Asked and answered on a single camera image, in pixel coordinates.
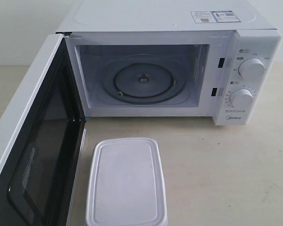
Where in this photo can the white microwave door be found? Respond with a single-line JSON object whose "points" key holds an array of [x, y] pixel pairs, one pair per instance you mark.
{"points": [[40, 140]]}

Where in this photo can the blue white label sticker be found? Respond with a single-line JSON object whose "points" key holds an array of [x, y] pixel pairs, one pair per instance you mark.
{"points": [[226, 16]]}

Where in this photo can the upper white control knob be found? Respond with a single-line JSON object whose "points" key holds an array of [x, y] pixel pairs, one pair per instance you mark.
{"points": [[251, 69]]}

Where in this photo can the lower white timer knob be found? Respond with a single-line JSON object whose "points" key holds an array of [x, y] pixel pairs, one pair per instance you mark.
{"points": [[241, 98]]}

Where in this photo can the white microwave oven body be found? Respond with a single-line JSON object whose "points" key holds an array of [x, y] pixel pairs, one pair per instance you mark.
{"points": [[101, 31]]}

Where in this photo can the white plastic lidded container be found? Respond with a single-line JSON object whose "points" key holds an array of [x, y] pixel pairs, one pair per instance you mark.
{"points": [[126, 185]]}

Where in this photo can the glass microwave turntable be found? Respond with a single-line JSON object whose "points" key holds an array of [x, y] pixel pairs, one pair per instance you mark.
{"points": [[144, 79]]}

